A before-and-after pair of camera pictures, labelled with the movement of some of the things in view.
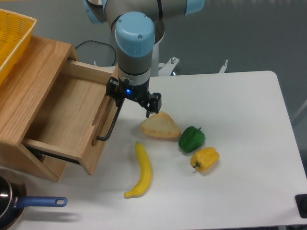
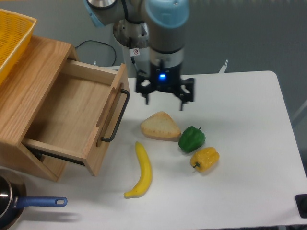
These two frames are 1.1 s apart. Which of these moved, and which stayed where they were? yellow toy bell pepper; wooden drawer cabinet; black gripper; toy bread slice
Moved: black gripper
Stayed: wooden drawer cabinet; toy bread slice; yellow toy bell pepper
